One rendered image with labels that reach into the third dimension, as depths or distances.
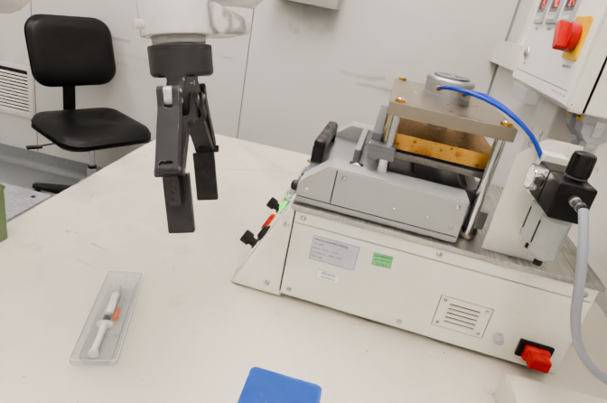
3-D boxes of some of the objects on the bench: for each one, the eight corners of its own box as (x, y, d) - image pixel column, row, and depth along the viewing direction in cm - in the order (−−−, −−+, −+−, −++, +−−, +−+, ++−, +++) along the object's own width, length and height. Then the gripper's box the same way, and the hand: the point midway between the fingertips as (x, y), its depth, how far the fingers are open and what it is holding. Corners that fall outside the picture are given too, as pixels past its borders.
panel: (280, 208, 105) (326, 149, 97) (234, 275, 77) (294, 201, 70) (274, 202, 105) (319, 144, 97) (225, 268, 77) (284, 193, 70)
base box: (507, 267, 99) (536, 199, 93) (559, 398, 65) (611, 305, 58) (282, 206, 107) (294, 140, 100) (222, 295, 72) (235, 202, 66)
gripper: (178, 51, 65) (191, 191, 70) (101, 35, 41) (131, 252, 45) (228, 48, 65) (239, 189, 70) (182, 32, 40) (203, 249, 45)
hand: (195, 205), depth 57 cm, fingers open, 13 cm apart
